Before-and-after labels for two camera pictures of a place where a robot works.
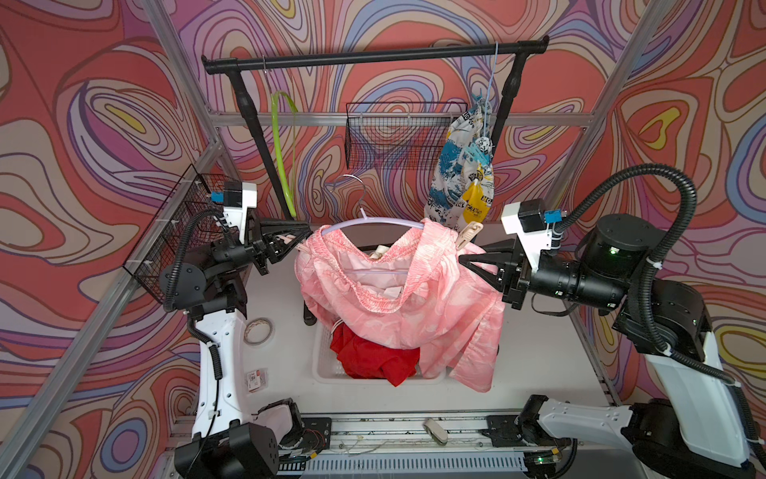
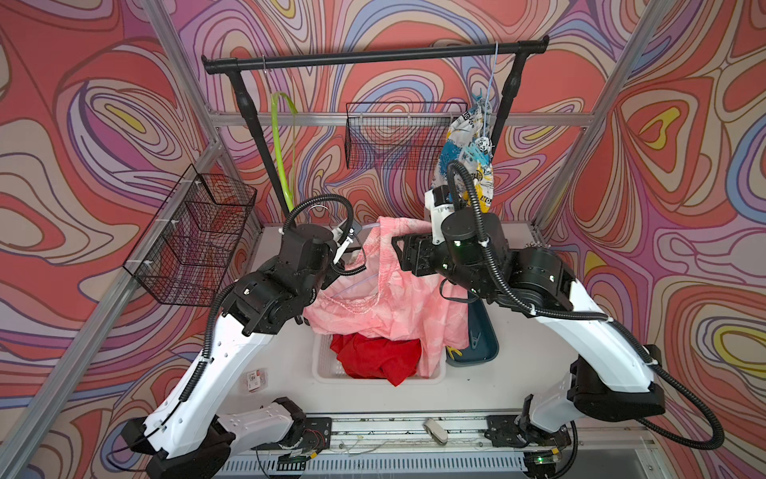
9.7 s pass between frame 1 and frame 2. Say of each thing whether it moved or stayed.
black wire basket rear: stayed
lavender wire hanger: moved
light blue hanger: stayed
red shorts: stayed
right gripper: moved
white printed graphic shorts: stayed
